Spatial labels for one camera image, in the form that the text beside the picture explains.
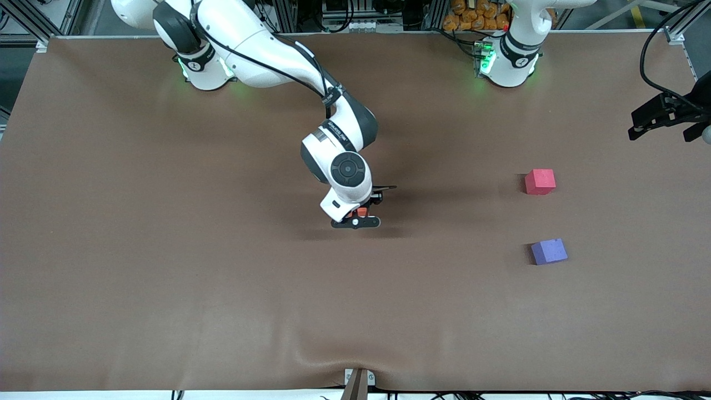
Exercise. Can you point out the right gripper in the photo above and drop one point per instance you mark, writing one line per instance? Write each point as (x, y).
(377, 196)

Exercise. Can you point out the aluminium frame rail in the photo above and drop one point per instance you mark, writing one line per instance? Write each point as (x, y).
(55, 19)

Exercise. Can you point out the metal corner bracket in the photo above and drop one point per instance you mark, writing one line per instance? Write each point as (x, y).
(674, 36)

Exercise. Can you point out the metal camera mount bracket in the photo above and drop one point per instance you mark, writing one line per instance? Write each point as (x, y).
(359, 383)

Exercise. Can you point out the purple foam block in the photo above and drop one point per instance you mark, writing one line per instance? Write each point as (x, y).
(549, 251)

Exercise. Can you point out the bag of orange items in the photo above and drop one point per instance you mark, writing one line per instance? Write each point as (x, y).
(477, 15)

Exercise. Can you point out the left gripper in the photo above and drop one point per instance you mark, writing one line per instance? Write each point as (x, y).
(679, 110)

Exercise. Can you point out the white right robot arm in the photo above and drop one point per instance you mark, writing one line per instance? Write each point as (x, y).
(250, 39)

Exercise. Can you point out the aluminium frame post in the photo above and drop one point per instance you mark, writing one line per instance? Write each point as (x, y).
(436, 14)
(286, 15)

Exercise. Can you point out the brown table mat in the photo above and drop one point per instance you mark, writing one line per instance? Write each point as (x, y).
(355, 305)

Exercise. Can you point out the red foam block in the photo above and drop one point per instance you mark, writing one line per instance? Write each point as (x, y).
(540, 181)

